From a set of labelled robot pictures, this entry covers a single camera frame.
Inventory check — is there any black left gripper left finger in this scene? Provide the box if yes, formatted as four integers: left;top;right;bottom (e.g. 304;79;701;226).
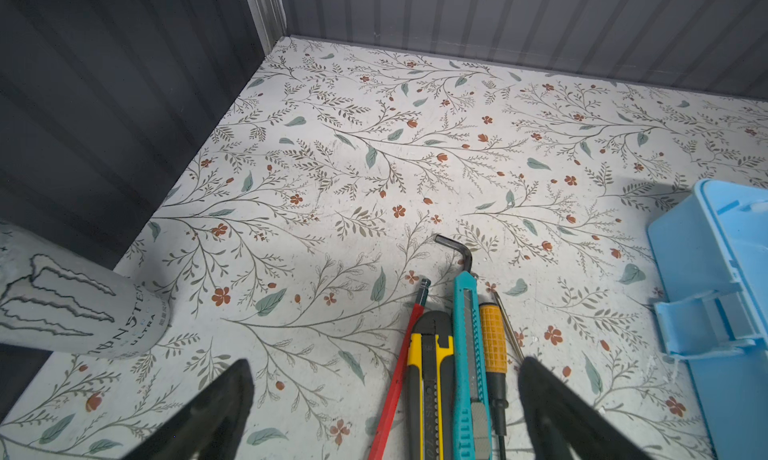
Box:
125;359;254;460

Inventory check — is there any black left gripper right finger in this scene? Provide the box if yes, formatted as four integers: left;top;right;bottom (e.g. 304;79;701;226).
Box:
518;356;649;459

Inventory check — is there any yellow black handled screwdriver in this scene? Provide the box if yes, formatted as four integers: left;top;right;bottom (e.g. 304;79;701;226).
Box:
492;291;525;364

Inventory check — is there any orange handled screwdriver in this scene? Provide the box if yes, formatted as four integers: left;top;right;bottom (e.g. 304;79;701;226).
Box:
479;302;509;459

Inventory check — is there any blue clear plastic tool box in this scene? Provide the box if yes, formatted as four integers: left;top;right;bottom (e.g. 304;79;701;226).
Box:
647;179;767;459

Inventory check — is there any teal utility knife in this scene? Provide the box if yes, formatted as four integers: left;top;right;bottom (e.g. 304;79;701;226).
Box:
452;271;492;459

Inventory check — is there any yellow black utility knife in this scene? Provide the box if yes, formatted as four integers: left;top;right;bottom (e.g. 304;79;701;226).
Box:
405;311;455;459

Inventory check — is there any black hex key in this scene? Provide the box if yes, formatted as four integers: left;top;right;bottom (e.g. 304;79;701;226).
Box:
435;234;473;273

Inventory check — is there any red handled tool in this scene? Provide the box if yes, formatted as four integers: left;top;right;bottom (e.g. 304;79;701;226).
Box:
367;278;431;460

